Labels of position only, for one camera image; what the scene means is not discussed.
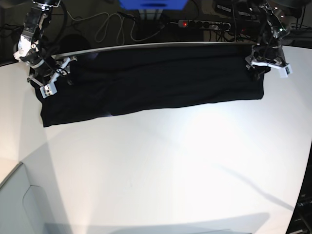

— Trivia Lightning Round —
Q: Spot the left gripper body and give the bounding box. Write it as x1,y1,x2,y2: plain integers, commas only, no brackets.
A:
245,44,292,78

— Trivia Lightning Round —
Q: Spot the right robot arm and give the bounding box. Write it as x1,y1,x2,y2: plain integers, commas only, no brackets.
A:
13,0,77,98

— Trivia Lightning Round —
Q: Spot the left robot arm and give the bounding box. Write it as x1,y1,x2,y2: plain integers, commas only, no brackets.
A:
245,0,311,78

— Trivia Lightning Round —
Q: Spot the grey coiled cable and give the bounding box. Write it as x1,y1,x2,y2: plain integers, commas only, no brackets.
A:
94,12,161,43

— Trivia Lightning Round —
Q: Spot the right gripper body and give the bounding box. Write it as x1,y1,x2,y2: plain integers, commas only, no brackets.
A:
27,56,77,98

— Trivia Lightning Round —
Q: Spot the blue plastic box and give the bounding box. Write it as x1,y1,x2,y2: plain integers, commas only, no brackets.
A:
118,0,188,10

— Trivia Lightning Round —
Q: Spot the black T-shirt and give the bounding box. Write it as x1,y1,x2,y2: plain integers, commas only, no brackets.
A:
35,44,264,127

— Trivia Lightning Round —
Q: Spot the white power strip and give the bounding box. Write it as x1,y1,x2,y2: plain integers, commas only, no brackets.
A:
177,19,231,31

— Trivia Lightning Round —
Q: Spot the black office chair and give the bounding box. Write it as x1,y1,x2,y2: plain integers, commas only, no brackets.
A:
59,34,91,53

